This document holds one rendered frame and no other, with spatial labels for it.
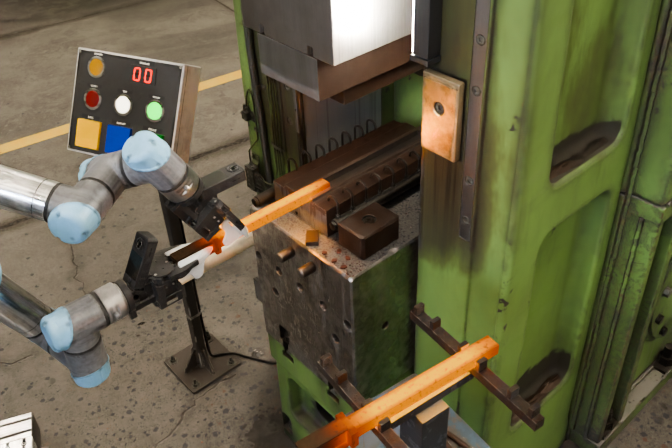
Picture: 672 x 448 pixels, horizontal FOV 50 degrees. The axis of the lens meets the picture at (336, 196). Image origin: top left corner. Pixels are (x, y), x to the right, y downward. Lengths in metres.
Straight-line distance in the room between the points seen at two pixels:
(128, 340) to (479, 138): 1.81
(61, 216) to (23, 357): 1.66
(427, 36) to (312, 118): 0.60
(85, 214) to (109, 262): 1.91
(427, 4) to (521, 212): 0.43
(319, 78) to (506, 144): 0.39
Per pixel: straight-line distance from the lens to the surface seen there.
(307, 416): 2.28
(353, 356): 1.74
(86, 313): 1.45
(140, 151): 1.34
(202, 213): 1.47
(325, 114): 1.89
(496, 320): 1.61
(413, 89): 1.99
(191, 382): 2.62
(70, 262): 3.28
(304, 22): 1.43
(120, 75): 1.98
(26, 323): 1.54
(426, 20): 1.33
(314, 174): 1.75
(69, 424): 2.65
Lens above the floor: 1.96
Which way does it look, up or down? 36 degrees down
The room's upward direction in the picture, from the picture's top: 3 degrees counter-clockwise
